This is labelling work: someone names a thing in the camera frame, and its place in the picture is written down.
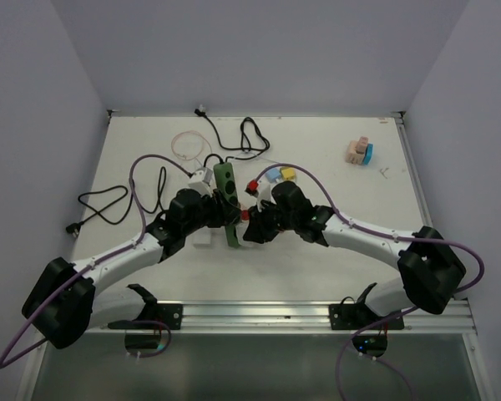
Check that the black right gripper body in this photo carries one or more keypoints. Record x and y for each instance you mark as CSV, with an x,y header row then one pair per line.
x,y
270,220

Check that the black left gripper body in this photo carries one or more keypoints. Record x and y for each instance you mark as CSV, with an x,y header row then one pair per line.
x,y
211,212

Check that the white USB charger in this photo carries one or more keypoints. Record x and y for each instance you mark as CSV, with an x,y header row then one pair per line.
x,y
202,239

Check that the blue USB charger cube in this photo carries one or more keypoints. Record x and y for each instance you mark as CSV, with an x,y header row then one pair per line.
x,y
273,175

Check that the green power strip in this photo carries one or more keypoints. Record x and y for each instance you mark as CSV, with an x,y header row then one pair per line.
x,y
225,184

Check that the beige cube socket adapter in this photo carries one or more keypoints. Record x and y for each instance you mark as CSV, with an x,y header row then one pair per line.
x,y
352,157

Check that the blue round adapter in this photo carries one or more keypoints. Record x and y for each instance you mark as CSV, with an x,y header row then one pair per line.
x,y
368,154

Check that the brown plug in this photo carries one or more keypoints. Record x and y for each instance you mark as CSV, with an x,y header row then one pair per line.
x,y
361,145

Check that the beige power strip red sockets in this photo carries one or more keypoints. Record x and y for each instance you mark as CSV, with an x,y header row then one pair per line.
x,y
244,214

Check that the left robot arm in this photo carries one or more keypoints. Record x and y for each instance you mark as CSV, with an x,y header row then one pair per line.
x,y
66,300

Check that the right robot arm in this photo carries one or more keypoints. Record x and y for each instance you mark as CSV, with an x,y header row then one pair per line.
x,y
381,244

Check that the yellow charger plug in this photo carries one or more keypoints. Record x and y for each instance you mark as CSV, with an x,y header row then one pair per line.
x,y
288,173

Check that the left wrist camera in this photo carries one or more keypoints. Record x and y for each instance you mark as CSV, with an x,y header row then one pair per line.
x,y
200,181

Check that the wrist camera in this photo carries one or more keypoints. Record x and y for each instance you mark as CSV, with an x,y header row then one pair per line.
x,y
261,190
200,181

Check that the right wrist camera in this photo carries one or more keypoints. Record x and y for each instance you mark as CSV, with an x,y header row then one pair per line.
x,y
261,190

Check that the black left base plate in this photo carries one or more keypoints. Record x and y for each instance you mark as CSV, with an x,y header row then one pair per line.
x,y
170,314

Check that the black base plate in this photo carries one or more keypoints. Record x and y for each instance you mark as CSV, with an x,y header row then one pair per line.
x,y
170,314
350,315

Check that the aluminium front rail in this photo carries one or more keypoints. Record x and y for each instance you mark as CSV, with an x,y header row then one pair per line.
x,y
264,317

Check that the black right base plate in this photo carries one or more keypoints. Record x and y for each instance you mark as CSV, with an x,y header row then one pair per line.
x,y
350,315

